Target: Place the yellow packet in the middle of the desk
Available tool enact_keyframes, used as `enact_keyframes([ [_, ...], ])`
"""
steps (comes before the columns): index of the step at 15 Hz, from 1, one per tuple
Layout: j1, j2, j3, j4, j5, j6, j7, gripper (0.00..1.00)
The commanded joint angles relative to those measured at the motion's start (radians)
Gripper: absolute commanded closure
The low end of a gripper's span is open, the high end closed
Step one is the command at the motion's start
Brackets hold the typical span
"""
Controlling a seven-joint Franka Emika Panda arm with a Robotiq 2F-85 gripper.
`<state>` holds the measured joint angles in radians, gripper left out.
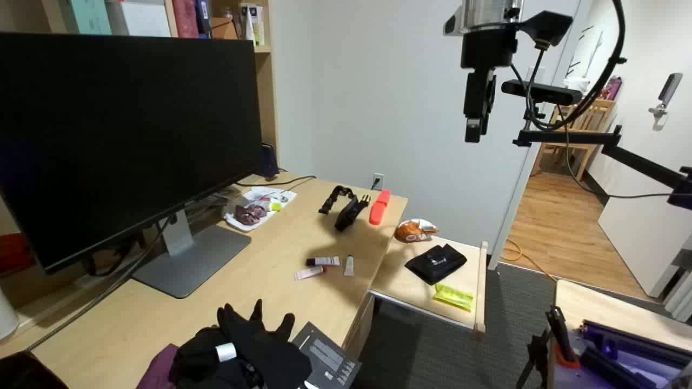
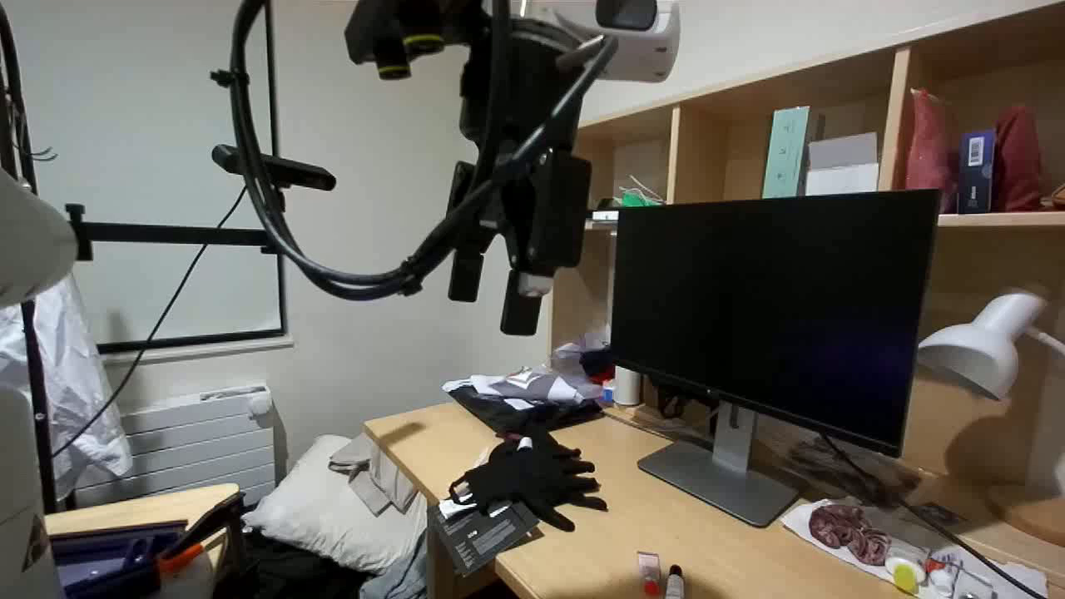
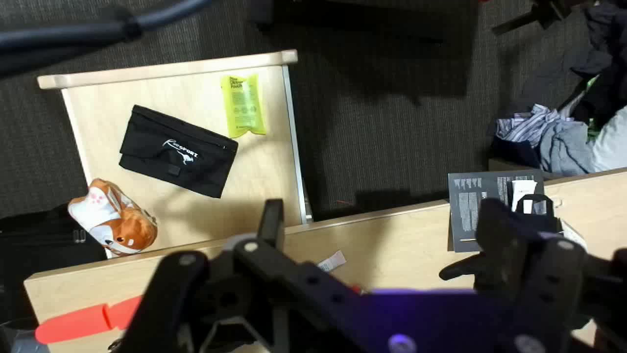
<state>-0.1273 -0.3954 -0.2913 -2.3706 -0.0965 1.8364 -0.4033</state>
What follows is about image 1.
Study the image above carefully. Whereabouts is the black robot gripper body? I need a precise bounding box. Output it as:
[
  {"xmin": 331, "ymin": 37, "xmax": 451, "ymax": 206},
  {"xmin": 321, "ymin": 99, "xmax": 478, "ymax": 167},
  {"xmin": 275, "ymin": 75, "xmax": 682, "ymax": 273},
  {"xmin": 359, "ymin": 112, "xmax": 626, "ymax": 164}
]
[{"xmin": 443, "ymin": 0, "xmax": 574, "ymax": 70}]

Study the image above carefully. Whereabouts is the wooden chair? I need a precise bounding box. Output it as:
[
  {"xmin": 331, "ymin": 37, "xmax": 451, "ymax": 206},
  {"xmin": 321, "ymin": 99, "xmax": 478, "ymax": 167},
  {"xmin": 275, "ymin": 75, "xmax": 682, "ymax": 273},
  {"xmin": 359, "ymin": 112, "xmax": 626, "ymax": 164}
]
[{"xmin": 538, "ymin": 96, "xmax": 616, "ymax": 179}]

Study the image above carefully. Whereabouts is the brown pastry on plate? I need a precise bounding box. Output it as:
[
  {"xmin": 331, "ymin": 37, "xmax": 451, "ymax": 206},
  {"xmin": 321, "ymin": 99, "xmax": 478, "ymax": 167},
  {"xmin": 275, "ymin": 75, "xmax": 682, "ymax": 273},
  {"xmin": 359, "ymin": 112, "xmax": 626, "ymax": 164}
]
[{"xmin": 393, "ymin": 219, "xmax": 437, "ymax": 241}]

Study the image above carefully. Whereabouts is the black square dish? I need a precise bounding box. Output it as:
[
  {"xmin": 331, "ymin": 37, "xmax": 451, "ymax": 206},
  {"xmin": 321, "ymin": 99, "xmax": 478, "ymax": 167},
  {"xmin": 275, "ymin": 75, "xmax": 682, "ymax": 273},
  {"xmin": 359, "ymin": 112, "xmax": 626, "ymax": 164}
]
[{"xmin": 407, "ymin": 243, "xmax": 467, "ymax": 285}]

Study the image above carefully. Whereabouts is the wooden side table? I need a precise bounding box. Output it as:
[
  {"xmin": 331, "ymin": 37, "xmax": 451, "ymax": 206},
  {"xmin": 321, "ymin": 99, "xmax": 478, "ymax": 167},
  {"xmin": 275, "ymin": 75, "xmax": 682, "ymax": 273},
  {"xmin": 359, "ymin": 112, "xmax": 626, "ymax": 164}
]
[{"xmin": 367, "ymin": 233, "xmax": 492, "ymax": 335}]

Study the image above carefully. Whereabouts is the small white tube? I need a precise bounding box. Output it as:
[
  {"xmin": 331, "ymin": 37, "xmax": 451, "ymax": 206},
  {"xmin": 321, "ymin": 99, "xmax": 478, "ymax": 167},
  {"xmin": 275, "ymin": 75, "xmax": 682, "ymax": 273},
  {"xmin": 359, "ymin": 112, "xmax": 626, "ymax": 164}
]
[{"xmin": 345, "ymin": 256, "xmax": 355, "ymax": 276}]

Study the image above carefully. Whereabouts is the dark bottle behind monitor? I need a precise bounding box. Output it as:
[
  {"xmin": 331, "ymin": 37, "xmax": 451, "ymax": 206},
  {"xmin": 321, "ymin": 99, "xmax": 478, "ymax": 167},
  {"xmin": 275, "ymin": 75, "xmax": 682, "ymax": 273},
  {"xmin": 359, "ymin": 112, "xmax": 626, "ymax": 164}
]
[{"xmin": 260, "ymin": 142, "xmax": 279, "ymax": 179}]

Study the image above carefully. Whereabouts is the black cap white tube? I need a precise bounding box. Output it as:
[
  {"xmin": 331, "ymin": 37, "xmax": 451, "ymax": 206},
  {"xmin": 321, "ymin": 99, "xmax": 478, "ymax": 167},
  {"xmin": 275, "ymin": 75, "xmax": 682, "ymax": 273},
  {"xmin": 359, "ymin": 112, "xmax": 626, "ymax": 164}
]
[{"xmin": 305, "ymin": 256, "xmax": 342, "ymax": 268}]

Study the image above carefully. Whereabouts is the snack bag with picture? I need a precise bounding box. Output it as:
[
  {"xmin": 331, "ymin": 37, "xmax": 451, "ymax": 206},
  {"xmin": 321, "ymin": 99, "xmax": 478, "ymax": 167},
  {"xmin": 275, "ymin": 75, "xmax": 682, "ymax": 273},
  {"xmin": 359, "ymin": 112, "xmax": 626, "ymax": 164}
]
[{"xmin": 222, "ymin": 185, "xmax": 296, "ymax": 230}]

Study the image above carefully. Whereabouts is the pink lip balm tube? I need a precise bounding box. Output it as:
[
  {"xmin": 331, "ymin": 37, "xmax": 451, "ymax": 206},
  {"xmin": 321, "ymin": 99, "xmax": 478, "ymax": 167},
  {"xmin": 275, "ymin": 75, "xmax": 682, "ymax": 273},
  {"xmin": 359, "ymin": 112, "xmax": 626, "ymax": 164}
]
[{"xmin": 296, "ymin": 265, "xmax": 326, "ymax": 280}]

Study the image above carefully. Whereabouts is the wooden bookshelf with books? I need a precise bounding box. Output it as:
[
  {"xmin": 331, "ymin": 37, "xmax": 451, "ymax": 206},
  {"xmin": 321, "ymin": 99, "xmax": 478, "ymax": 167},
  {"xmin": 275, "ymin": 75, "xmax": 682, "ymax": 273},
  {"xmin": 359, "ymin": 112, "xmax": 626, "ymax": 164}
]
[{"xmin": 39, "ymin": 0, "xmax": 277, "ymax": 144}]

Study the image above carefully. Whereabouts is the purple tool tray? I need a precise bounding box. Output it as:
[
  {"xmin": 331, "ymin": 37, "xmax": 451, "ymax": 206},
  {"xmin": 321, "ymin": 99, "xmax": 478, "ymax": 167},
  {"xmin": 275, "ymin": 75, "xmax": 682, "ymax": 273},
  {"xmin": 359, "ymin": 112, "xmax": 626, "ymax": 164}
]
[{"xmin": 553, "ymin": 319, "xmax": 692, "ymax": 389}]

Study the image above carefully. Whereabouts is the black calculator device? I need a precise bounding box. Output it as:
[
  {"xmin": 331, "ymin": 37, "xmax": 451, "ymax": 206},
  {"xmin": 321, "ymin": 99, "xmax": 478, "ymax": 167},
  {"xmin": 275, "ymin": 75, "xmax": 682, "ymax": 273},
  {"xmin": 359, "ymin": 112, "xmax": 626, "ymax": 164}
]
[{"xmin": 295, "ymin": 322, "xmax": 361, "ymax": 389}]

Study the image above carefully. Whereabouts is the grey monitor stand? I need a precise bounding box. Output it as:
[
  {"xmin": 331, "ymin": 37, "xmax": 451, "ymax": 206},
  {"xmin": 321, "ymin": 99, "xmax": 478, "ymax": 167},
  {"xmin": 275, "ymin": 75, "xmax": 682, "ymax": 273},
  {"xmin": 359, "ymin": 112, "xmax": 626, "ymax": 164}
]
[{"xmin": 134, "ymin": 210, "xmax": 251, "ymax": 297}]

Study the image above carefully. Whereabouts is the black glove pile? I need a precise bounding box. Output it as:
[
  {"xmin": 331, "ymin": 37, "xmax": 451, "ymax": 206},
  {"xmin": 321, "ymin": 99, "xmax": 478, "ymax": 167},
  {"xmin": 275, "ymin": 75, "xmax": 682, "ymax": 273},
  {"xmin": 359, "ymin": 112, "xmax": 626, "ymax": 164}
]
[{"xmin": 169, "ymin": 300, "xmax": 312, "ymax": 389}]

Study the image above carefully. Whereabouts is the large black computer monitor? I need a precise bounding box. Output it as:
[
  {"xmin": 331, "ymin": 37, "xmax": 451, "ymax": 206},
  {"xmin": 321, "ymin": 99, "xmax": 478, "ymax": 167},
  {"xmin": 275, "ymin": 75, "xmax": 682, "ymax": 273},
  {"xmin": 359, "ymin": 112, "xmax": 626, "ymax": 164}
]
[{"xmin": 0, "ymin": 32, "xmax": 262, "ymax": 273}]

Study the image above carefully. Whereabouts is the purple cloth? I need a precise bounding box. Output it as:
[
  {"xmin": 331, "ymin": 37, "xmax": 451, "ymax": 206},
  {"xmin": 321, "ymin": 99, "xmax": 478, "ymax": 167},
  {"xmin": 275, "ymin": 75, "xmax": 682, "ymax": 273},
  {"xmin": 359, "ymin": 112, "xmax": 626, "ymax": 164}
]
[{"xmin": 137, "ymin": 344, "xmax": 178, "ymax": 389}]

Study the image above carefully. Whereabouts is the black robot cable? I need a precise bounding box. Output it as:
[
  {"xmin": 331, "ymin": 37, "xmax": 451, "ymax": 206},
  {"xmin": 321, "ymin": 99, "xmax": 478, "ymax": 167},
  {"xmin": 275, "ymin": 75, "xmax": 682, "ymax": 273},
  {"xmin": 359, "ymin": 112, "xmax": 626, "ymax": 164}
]
[{"xmin": 507, "ymin": 0, "xmax": 628, "ymax": 132}]

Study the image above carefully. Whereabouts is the black strap pouch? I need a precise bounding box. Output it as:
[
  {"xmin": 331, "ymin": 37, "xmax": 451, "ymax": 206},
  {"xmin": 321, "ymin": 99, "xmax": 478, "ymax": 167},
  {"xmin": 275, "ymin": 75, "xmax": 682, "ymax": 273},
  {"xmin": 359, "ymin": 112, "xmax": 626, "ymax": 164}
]
[{"xmin": 321, "ymin": 185, "xmax": 371, "ymax": 230}]

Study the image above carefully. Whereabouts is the black camera tripod arm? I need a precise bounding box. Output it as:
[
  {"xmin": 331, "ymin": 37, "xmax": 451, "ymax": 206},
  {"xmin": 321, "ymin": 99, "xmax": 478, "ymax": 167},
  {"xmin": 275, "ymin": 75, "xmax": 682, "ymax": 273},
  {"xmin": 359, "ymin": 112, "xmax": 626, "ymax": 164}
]
[{"xmin": 500, "ymin": 78, "xmax": 692, "ymax": 211}]

